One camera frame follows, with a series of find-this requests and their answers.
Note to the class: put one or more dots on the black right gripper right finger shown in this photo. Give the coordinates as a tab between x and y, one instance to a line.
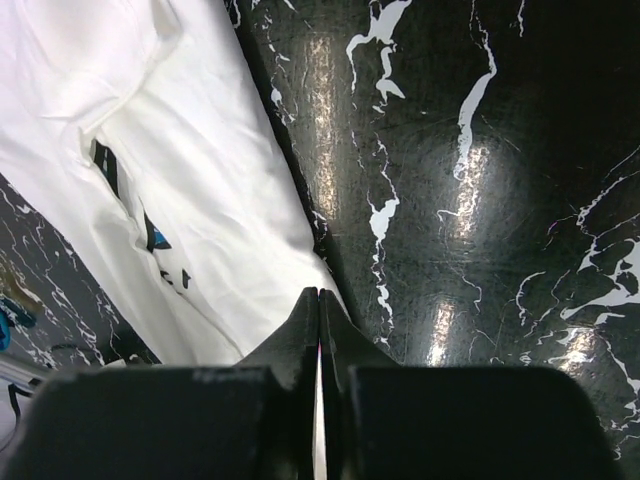
388	421

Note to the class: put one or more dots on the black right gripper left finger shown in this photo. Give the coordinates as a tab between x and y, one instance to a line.
252	420

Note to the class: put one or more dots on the white flower print t-shirt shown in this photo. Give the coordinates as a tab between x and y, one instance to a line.
136	129

